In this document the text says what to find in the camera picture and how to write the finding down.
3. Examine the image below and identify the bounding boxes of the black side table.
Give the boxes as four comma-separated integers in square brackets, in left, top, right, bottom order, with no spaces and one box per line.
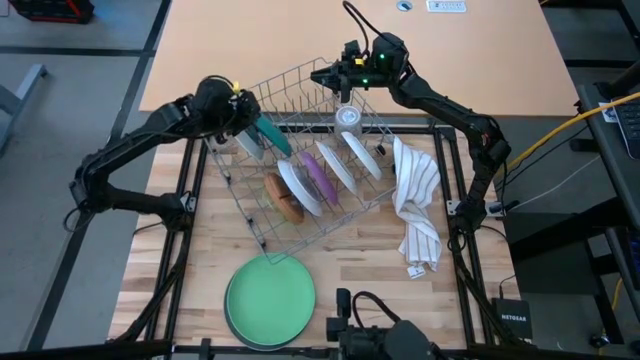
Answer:
[577,82,640,321]

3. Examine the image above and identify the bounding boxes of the brown wooden plate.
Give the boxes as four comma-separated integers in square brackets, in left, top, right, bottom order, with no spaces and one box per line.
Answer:
[263,172,306,225]

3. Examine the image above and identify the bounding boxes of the black keyboard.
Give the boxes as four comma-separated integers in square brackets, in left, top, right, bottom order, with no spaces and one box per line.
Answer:
[613,102,640,160]

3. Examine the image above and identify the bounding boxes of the grey wire dish rack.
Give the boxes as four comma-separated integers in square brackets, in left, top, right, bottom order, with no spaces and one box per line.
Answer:
[202,57,404,264]

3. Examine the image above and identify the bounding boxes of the purple plate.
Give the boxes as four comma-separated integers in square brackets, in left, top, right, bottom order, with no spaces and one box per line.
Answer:
[298,151,340,206]

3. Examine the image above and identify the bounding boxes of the grey speckled cup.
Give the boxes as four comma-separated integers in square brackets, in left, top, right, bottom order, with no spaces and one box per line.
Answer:
[333,104,363,142]

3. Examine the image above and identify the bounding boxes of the white paper label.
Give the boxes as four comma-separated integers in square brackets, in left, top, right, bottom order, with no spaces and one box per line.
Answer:
[597,101,621,124]

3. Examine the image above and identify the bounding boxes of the white power socket strip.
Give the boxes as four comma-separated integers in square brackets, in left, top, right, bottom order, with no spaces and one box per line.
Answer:
[425,0,467,14]

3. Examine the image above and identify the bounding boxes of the orange patterned deep plate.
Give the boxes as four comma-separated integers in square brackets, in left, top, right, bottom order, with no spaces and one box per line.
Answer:
[315,140,359,196]

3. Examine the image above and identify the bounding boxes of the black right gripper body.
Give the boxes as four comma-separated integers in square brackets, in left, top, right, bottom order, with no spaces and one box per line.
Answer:
[339,40,382,104]

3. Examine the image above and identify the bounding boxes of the white striped dish towel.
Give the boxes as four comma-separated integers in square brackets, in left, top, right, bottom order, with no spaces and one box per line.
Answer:
[391,135,444,280]

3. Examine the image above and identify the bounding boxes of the light wood desk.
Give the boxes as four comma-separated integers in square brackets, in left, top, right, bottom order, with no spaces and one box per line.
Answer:
[138,0,580,120]

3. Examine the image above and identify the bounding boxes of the black aluminium frame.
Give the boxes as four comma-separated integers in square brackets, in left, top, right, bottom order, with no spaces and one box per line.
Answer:
[107,122,509,360]

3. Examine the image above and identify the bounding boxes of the black Netgear switch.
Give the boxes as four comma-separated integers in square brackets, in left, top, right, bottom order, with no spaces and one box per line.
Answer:
[491,297,534,342]

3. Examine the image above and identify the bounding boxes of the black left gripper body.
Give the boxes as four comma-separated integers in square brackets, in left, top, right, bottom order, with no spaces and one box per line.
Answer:
[221,84,262,137]

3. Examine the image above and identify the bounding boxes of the blue white striped plate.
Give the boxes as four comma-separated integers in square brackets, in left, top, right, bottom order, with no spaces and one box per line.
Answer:
[276,158,325,218]

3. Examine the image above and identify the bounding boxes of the black red toolbox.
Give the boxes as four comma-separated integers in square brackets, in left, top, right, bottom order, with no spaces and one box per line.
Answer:
[7,0,96,25]

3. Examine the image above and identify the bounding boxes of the grey furniture leg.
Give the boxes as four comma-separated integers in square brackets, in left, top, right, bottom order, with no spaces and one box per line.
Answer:
[0,63,49,151]

